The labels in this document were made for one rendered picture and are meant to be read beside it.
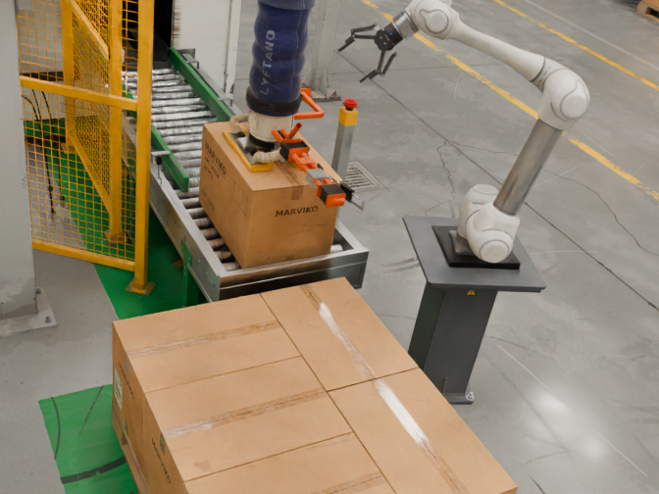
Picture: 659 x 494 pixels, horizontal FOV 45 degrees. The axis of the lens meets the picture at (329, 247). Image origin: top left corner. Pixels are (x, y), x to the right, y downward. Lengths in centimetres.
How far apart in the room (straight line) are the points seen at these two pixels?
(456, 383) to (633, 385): 98
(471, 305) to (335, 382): 81
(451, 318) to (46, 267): 207
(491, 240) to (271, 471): 118
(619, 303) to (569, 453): 133
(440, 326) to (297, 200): 83
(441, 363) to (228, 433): 127
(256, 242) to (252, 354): 53
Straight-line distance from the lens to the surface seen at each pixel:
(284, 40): 317
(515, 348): 423
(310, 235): 340
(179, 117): 465
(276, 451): 267
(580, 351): 437
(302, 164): 308
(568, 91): 290
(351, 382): 294
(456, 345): 360
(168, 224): 382
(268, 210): 323
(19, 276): 386
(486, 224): 309
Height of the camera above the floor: 252
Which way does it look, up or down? 33 degrees down
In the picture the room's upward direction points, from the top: 10 degrees clockwise
